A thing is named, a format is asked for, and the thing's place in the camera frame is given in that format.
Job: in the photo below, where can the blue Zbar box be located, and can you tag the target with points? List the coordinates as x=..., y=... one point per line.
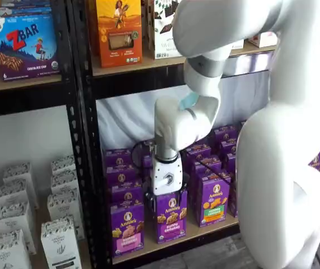
x=22, y=9
x=25, y=47

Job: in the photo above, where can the purple Annie's box pink patch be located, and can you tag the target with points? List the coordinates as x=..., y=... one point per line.
x=122, y=176
x=127, y=229
x=119, y=158
x=126, y=194

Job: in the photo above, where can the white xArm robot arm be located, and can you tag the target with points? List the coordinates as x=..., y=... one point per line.
x=274, y=168

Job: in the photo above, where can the white patterned carton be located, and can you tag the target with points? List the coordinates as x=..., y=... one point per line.
x=64, y=182
x=7, y=252
x=63, y=164
x=16, y=172
x=64, y=207
x=61, y=246
x=14, y=221
x=9, y=193

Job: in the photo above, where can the Simple Mills dark cookie box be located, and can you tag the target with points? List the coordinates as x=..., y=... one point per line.
x=165, y=33

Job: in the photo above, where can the black metal shelf rack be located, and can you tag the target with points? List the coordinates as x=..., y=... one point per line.
x=22, y=103
x=91, y=157

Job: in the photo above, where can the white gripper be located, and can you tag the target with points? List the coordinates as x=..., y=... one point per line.
x=166, y=176

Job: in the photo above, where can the purple Annie's box orange patch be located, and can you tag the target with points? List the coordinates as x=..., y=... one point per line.
x=225, y=132
x=228, y=146
x=231, y=165

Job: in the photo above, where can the purple Annie's box green patch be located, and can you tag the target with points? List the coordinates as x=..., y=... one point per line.
x=210, y=165
x=214, y=201
x=199, y=152

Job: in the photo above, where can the red pretzel crackers box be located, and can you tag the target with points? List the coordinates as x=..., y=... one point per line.
x=263, y=40

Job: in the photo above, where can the orange Revival box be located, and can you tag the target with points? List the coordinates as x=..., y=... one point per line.
x=119, y=36

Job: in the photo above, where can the white cloth backdrop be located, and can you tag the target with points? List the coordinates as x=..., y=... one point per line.
x=126, y=120

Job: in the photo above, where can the Simple Mills bar box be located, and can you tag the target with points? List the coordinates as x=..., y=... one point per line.
x=237, y=45

